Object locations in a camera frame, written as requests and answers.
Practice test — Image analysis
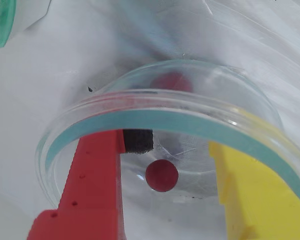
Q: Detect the pale grey tablecloth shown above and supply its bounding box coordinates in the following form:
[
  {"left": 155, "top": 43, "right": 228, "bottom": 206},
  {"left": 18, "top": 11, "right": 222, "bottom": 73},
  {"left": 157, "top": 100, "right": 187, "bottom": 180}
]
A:
[{"left": 0, "top": 0, "right": 300, "bottom": 240}]

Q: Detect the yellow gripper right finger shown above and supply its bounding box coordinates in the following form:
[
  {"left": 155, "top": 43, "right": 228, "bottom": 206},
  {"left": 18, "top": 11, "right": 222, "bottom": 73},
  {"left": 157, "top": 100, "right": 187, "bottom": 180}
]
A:
[{"left": 208, "top": 140, "right": 300, "bottom": 240}]

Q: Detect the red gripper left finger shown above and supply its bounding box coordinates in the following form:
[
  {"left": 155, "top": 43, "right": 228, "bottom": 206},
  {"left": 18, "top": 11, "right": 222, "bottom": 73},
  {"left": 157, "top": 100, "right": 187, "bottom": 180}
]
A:
[{"left": 26, "top": 128, "right": 155, "bottom": 240}]

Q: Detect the clear glass bowl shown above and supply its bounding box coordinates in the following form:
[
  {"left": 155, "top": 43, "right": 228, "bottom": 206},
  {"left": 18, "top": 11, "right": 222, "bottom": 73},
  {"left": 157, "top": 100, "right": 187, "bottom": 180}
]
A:
[{"left": 34, "top": 58, "right": 300, "bottom": 212}]

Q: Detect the red round pill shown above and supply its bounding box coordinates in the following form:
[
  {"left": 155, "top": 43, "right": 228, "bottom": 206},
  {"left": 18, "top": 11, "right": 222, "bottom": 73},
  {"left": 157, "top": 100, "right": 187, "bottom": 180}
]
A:
[
  {"left": 149, "top": 71, "right": 193, "bottom": 92},
  {"left": 145, "top": 159, "right": 179, "bottom": 193}
]

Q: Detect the green blue weekly pill organizer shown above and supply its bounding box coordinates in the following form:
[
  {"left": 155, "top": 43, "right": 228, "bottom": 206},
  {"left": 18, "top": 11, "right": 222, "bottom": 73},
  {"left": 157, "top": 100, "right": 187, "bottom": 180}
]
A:
[{"left": 0, "top": 0, "right": 53, "bottom": 49}]

